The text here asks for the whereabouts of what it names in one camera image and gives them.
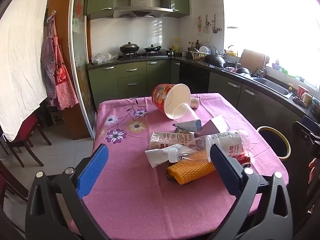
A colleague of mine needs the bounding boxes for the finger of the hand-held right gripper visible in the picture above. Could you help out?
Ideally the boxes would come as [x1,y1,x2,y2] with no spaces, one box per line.
[292,120,320,145]

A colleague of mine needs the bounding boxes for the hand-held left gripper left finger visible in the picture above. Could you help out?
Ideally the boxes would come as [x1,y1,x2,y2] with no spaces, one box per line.
[25,144,118,240]

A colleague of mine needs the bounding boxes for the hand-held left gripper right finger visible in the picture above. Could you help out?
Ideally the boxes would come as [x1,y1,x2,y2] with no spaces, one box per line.
[209,144,293,240]

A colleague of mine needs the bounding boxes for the yellow rimmed trash bin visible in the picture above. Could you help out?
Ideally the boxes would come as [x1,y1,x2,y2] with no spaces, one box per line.
[257,126,291,160]

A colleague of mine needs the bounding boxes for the clear plastic bottle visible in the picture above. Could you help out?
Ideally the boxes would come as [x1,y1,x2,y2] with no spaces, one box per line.
[168,129,250,163]

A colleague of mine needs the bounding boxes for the orange waffle cloth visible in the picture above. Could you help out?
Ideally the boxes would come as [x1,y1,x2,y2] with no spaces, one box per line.
[167,151,216,185]

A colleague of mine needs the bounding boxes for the brown plastic tray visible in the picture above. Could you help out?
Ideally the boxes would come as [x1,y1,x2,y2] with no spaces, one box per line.
[165,169,183,183]

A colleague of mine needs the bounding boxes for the blue and white carton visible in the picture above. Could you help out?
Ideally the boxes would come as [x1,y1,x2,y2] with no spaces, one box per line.
[172,120,202,133]

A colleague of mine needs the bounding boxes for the red and white milk carton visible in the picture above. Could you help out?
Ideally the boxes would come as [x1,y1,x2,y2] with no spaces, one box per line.
[149,131,195,149]

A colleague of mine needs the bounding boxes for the red paper bucket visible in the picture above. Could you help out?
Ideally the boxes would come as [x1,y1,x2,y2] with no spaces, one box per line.
[151,83,192,120]

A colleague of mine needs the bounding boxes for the person's right hand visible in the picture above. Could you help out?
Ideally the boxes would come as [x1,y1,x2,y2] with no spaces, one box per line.
[308,158,318,184]

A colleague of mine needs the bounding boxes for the dark dishcloth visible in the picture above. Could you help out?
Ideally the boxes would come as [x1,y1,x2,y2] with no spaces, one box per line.
[292,96,307,108]

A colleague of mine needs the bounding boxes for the white mug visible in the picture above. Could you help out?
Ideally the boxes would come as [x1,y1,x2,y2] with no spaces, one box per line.
[301,92,313,107]

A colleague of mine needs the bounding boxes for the red cup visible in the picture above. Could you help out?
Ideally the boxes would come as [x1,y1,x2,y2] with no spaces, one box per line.
[297,85,309,99]

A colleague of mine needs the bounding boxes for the pink floral tablecloth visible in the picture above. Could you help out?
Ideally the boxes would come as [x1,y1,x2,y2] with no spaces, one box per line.
[69,93,289,240]

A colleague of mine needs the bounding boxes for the steel kitchen sink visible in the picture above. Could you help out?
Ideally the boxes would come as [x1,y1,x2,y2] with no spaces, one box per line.
[252,77,293,98]

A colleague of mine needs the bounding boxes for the green plastic containers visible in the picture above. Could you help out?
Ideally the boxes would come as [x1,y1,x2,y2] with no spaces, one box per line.
[272,62,298,78]

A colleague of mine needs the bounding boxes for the straight chrome faucet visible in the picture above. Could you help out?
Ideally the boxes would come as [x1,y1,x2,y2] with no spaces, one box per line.
[259,54,268,78]

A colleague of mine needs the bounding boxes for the red wooden chair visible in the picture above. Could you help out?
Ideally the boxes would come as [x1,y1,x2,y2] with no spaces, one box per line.
[0,160,28,203]
[0,112,52,168]

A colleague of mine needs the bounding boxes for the red checked apron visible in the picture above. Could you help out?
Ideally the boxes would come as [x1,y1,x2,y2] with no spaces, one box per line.
[53,36,79,109]

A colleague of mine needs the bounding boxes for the black cooking pot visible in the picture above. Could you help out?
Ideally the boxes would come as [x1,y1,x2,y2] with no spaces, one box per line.
[236,67,252,78]

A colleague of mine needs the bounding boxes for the brown cardboard sheet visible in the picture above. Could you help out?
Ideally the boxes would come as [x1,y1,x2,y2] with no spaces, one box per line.
[240,49,265,73]

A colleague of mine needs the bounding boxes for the green base cabinet unit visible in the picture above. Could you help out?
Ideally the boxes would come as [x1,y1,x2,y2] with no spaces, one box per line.
[87,59,320,160]

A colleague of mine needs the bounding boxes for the large black wok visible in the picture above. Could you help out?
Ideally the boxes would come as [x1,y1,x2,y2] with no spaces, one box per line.
[201,54,227,68]

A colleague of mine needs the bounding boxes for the clear plastic bag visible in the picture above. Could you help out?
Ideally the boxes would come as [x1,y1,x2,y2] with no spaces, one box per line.
[91,52,120,64]

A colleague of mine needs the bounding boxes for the glass sliding door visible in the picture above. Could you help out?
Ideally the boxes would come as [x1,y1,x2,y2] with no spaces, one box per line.
[69,0,98,133]

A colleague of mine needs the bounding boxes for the dish rack with plates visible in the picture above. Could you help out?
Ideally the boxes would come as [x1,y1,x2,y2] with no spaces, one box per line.
[190,45,218,59]

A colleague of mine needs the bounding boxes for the black gas stove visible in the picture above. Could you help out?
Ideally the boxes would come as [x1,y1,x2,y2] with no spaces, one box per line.
[118,52,168,60]

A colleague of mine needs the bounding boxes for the black lidded wok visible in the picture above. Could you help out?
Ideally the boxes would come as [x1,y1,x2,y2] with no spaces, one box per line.
[119,42,140,55]

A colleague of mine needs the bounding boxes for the row of sauce bottles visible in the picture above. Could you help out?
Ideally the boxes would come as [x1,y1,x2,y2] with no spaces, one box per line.
[187,39,200,52]

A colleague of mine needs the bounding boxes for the white hanging cloth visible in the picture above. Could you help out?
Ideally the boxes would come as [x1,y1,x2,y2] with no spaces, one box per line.
[0,0,54,142]

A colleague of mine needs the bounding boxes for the black lidded frying pan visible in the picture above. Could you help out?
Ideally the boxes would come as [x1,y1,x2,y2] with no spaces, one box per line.
[143,44,162,53]

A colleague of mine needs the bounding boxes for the hanging kitchen utensils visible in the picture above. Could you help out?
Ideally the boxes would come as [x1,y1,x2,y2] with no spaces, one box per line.
[204,14,223,34]

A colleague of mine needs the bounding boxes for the steel range hood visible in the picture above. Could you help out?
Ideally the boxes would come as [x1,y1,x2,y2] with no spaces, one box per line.
[113,0,173,19]

